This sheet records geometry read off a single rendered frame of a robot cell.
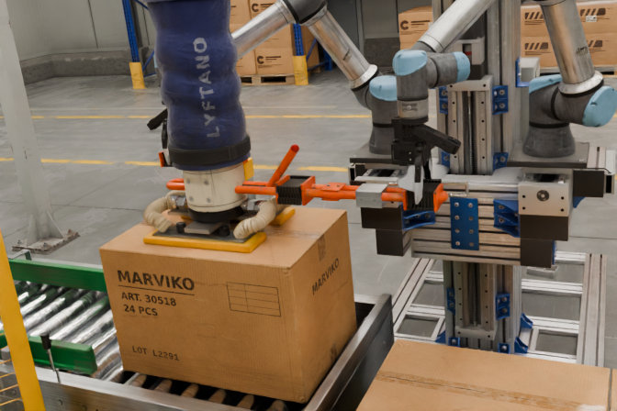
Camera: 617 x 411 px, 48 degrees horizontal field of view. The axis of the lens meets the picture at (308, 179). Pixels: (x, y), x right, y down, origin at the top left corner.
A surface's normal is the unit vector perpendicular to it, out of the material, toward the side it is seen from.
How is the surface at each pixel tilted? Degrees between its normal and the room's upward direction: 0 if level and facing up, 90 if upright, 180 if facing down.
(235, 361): 90
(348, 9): 90
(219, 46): 78
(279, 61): 91
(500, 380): 0
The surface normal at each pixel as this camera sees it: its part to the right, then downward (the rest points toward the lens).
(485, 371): -0.10, -0.95
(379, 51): -0.38, 0.32
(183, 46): -0.02, 0.14
